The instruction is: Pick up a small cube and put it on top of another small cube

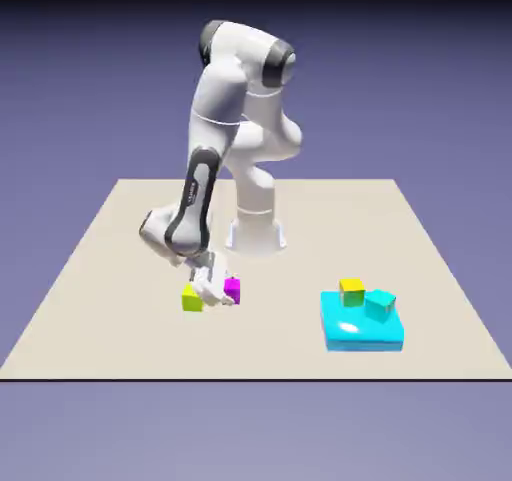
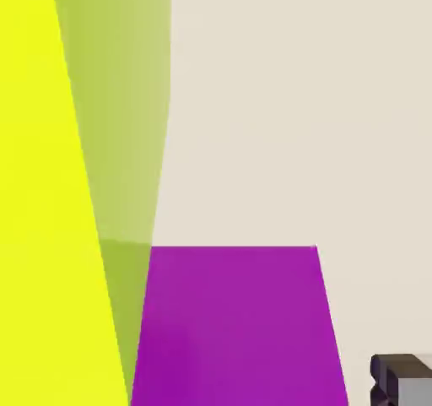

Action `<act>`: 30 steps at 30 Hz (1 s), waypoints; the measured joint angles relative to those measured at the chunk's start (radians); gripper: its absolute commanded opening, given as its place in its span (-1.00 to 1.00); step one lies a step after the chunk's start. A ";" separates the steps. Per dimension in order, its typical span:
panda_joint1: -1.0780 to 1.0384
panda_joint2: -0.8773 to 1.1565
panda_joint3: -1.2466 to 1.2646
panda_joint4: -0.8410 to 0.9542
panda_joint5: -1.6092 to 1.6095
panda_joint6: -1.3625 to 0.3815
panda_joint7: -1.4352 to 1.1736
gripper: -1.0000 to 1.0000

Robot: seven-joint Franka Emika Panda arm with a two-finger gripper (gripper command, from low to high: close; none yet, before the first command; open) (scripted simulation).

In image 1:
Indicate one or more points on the small lime cube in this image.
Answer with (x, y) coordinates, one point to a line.
(191, 300)

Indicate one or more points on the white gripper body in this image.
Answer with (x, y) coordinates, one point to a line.
(210, 285)

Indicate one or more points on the small yellow cube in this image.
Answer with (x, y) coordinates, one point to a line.
(351, 289)

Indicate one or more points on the small teal cube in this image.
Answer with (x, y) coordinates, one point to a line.
(380, 304)

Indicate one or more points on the small magenta cube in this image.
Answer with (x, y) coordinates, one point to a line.
(233, 290)

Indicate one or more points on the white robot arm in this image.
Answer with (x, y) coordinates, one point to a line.
(218, 101)

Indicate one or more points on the large cyan box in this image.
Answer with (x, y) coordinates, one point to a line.
(360, 327)

